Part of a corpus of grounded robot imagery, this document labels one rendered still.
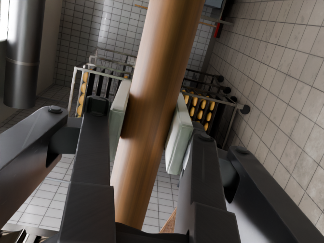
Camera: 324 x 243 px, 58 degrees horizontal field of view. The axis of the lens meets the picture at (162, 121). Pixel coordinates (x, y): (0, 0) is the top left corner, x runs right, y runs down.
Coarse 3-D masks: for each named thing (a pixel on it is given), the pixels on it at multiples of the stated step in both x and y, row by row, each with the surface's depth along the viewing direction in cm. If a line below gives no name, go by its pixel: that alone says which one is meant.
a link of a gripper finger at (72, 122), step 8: (72, 120) 14; (80, 120) 14; (64, 128) 13; (72, 128) 13; (80, 128) 14; (56, 136) 13; (64, 136) 13; (72, 136) 14; (56, 144) 13; (64, 144) 14; (72, 144) 14; (48, 152) 13; (56, 152) 14; (64, 152) 14; (72, 152) 14
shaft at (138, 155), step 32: (160, 0) 15; (192, 0) 15; (160, 32) 16; (192, 32) 16; (160, 64) 16; (160, 96) 17; (128, 128) 18; (160, 128) 18; (128, 160) 18; (160, 160) 19; (128, 192) 19; (128, 224) 20
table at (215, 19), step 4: (224, 0) 406; (224, 4) 406; (216, 8) 442; (220, 8) 418; (212, 12) 467; (216, 12) 437; (220, 12) 413; (204, 16) 409; (212, 16) 460; (216, 16) 431; (220, 16) 412; (208, 20) 478; (212, 20) 411; (216, 20) 412; (220, 20) 412; (228, 24) 414; (232, 24) 414
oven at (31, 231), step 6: (6, 228) 202; (12, 228) 203; (18, 228) 204; (24, 228) 206; (30, 228) 207; (36, 228) 208; (30, 234) 202; (36, 234) 203; (42, 234) 205; (48, 234) 206; (54, 234) 207; (24, 240) 196; (30, 240) 198
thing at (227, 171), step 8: (200, 128) 18; (224, 152) 15; (184, 160) 15; (224, 160) 14; (184, 168) 15; (224, 168) 14; (232, 168) 14; (224, 176) 14; (232, 176) 14; (224, 184) 14; (232, 184) 14
